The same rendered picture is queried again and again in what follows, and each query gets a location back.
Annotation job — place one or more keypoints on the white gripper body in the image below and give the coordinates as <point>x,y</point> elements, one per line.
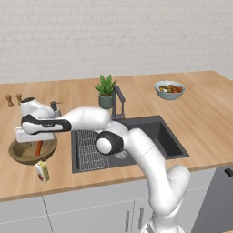
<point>36,137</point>

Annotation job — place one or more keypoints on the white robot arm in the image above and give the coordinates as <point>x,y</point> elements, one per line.
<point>151,157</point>

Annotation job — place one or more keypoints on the orange carrot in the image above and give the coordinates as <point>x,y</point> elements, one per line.
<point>38,148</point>

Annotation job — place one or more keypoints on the brown wooden bowl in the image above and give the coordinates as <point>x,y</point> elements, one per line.
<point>21,154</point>

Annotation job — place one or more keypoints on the grey sink grid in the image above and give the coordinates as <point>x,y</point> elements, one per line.
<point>91,151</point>

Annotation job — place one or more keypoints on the white panel under sink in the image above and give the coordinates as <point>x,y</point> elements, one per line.
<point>97,194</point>

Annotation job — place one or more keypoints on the white cupboard door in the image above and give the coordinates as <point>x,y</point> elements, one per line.
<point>145,218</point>
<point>91,220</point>

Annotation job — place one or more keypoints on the dark grey sink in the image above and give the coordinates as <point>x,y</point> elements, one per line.
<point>170,136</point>

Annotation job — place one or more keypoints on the grey bowl of fruit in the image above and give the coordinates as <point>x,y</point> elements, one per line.
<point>170,91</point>

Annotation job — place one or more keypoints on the dark soap dispenser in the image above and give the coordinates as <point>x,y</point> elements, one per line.
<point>55,107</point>

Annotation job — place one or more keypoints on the yellow and white carton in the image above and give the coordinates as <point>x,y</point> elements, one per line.
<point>43,172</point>

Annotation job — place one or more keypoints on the brown wooden shaker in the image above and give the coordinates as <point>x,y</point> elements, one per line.
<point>9,101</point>
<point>18,98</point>

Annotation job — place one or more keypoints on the white cupboard run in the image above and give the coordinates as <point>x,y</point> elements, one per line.
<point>21,215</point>

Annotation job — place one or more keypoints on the green potted plant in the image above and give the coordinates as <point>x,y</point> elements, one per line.
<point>105,89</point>

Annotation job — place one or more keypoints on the dark grey tap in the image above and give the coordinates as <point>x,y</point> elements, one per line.
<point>118,100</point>

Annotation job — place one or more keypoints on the grey dishwasher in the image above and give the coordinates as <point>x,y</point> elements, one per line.
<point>215,206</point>

